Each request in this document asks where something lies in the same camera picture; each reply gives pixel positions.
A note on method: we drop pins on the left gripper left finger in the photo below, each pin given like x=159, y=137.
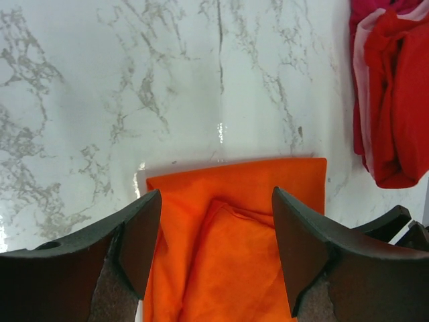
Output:
x=98, y=273

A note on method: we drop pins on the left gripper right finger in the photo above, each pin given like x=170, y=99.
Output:
x=334, y=273

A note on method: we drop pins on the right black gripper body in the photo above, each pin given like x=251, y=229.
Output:
x=398, y=228

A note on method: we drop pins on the orange t shirt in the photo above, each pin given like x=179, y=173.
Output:
x=216, y=256

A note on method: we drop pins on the red folded t shirt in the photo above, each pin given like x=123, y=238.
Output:
x=396, y=52

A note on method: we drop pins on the light pink folded t shirt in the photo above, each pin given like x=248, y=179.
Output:
x=362, y=75

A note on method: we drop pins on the crimson folded t shirt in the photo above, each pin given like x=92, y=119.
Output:
x=361, y=11

